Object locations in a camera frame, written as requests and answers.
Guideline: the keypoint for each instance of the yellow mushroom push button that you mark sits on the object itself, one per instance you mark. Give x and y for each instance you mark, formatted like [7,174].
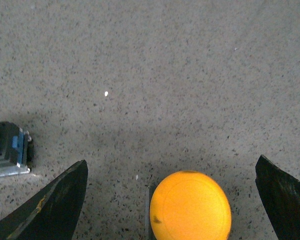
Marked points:
[188,205]

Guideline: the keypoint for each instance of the green mushroom push button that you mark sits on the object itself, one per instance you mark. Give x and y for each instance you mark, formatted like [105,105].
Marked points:
[16,150]

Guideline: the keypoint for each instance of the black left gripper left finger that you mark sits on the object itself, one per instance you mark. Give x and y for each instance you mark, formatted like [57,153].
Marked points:
[53,212]

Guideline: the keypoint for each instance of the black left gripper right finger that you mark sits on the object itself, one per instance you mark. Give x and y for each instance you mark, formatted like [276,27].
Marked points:
[280,196]

